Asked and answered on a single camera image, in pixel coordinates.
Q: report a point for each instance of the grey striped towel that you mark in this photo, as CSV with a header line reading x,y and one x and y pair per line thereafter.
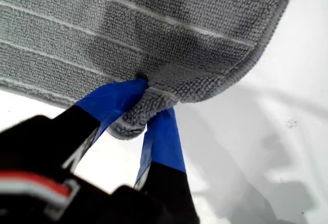
x,y
153,29

